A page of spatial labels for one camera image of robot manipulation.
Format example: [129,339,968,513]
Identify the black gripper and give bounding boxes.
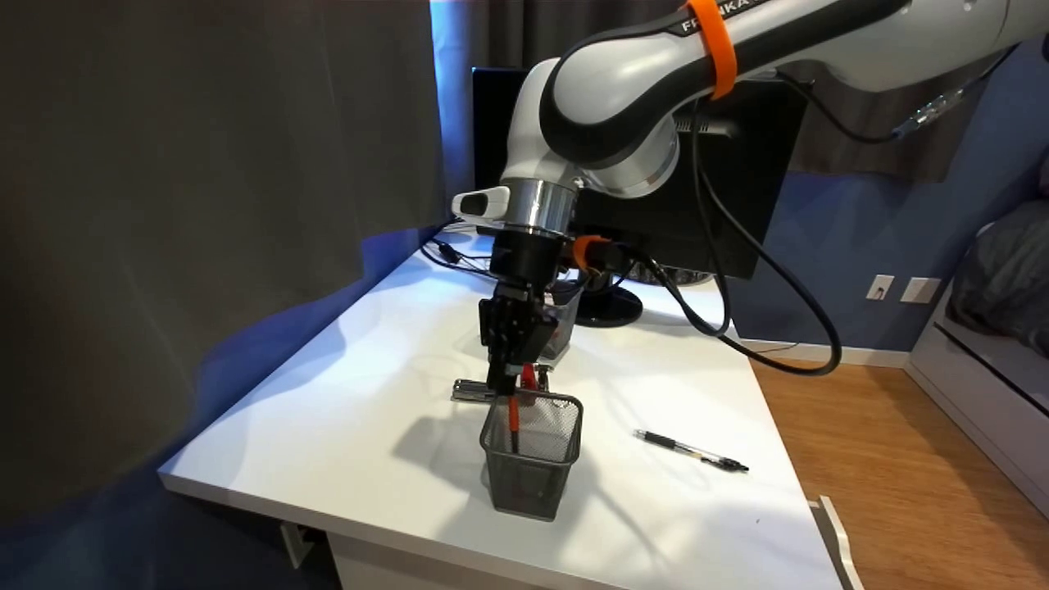
[475,224,573,407]

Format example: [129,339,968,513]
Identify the orange pen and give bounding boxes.
[501,363,539,456]

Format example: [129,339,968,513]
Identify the black pen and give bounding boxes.
[633,426,754,479]

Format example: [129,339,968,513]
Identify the empty-looking black mesh pen cup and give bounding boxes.
[475,392,587,525]

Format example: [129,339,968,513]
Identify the small black monitor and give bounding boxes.
[469,63,810,330]

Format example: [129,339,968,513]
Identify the white open drawer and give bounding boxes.
[806,493,869,590]

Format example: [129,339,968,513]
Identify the dark bedding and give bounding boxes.
[947,145,1049,363]

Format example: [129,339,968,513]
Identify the tangled desk cables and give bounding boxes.
[416,229,498,279]

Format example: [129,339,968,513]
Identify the orange cable connector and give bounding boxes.
[566,233,617,279]

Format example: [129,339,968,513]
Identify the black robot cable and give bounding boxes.
[608,103,844,380]

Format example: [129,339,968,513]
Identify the white wall outlet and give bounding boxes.
[866,268,901,306]
[898,272,943,308]

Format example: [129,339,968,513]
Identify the orange strap on arm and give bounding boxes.
[681,0,738,103]

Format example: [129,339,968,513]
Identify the white bed frame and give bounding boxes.
[904,293,1049,518]

